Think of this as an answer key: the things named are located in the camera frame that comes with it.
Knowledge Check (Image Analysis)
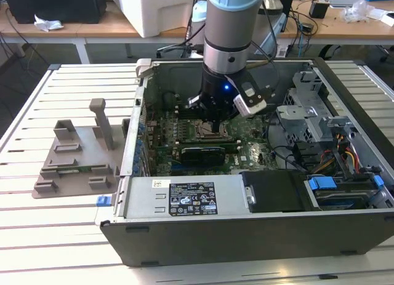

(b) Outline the white barcode label box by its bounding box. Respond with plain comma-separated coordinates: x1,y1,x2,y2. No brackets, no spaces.
275,40,293,58

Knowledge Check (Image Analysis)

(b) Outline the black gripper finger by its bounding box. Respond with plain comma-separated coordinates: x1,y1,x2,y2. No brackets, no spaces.
187,95,217,134
216,108,240,134

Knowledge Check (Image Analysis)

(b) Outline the brown braided cable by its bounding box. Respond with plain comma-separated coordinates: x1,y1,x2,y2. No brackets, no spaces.
246,60,273,69

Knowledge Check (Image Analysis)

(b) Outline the grey metal drive cage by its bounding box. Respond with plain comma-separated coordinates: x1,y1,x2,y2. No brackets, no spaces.
275,68,355,146

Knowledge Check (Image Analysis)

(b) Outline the crumpled clear plastic bag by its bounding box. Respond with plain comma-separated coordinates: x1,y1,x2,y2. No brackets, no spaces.
339,0,376,23

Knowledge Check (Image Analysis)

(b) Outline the wooden desk with cables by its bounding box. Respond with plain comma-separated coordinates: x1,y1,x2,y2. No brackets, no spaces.
276,0,394,47

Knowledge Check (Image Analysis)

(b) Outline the CPU socket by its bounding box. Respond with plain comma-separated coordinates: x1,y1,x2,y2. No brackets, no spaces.
192,118,231,139

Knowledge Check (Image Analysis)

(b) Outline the crumpled white paper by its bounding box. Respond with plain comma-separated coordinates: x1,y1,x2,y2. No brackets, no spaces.
33,14,65,33

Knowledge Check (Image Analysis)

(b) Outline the pale blue teach pendant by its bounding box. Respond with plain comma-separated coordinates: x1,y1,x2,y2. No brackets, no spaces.
261,13,286,57

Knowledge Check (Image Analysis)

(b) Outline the grey plastic case latch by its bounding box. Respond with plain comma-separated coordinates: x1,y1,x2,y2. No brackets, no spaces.
135,58,154,79

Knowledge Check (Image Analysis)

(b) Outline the small black cube box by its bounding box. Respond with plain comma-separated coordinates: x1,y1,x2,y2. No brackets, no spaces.
308,0,331,20

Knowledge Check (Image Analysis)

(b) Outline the black open PC case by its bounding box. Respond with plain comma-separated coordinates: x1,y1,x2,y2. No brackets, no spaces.
100,56,394,267

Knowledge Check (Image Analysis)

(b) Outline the large white box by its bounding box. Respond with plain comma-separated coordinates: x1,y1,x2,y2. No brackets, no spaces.
104,0,207,39

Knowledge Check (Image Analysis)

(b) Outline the blue hanging cable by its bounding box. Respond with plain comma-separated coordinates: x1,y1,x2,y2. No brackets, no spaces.
294,18,312,58

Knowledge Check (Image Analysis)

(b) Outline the metal socket cover frame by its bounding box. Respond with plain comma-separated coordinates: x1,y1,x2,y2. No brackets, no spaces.
193,119,230,138

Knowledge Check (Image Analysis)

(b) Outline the black plastic shroud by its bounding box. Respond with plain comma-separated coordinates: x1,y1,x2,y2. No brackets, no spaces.
239,170,309,214

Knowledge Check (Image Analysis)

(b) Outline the hard disk in blue carrier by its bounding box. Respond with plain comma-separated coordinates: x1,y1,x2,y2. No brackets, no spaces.
304,175,381,211

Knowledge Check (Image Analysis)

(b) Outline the grey power supply with label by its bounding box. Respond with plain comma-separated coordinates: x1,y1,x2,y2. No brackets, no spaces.
113,174,257,220

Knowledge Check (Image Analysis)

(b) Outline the white paper sheet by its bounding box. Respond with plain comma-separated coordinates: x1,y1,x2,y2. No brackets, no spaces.
365,7,394,26

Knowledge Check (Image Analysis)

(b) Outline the black RAM slot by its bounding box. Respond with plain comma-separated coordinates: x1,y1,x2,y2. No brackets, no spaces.
177,105,201,119
175,135,240,153

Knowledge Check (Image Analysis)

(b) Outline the large black box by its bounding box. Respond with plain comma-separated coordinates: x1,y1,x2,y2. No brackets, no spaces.
5,0,108,25

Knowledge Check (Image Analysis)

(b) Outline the green motherboard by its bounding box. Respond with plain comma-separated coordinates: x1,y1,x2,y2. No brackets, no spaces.
144,108,279,177

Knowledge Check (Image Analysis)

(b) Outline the grey flat tray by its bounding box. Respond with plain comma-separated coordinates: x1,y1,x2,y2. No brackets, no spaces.
328,0,368,9

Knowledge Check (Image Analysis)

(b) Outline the black office chair base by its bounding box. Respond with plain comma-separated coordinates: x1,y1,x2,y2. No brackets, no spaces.
156,42,204,60
318,44,394,63

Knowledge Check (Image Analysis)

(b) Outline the grey-brown parts rack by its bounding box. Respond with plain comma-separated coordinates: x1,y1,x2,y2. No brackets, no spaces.
31,97,132,201

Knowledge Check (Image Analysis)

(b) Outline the wooden desk with white legs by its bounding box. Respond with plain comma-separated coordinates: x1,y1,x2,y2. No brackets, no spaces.
0,1,206,64

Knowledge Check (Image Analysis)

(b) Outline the black graphics card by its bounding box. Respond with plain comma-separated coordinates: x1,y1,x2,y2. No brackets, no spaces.
180,145,228,167

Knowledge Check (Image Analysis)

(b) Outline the tall black speaker box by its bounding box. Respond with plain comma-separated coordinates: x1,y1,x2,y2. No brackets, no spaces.
280,0,294,20

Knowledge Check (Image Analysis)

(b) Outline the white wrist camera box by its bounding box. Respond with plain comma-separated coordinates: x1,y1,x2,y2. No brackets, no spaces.
229,77,268,118

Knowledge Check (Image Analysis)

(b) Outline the red yellow wire bundle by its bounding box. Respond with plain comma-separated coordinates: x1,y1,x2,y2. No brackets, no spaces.
318,132,361,175

